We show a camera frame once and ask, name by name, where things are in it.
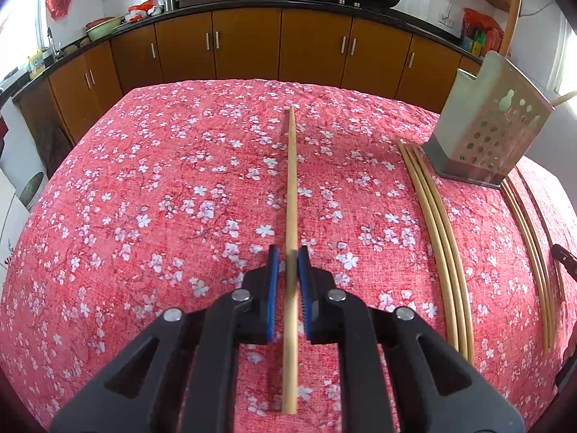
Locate lower wooden kitchen cabinets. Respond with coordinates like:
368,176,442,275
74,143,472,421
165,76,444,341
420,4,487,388
14,7,481,154

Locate beige perforated utensil holder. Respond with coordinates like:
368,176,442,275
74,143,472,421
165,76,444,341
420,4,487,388
423,51,555,189

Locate red floral tablecloth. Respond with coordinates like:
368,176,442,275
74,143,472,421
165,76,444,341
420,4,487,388
1,80,576,432

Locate red bag and bottles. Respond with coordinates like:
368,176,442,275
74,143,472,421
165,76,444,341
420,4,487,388
461,8,504,57

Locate black countertop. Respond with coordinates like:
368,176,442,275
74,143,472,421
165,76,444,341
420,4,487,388
0,0,486,110

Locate yellow detergent bottle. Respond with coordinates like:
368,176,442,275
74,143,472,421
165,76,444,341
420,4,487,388
27,51,46,80

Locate green basin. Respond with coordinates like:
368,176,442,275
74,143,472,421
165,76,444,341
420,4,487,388
86,16,124,41

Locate red white plastic bag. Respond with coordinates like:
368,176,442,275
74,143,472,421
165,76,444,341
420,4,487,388
124,0,163,23

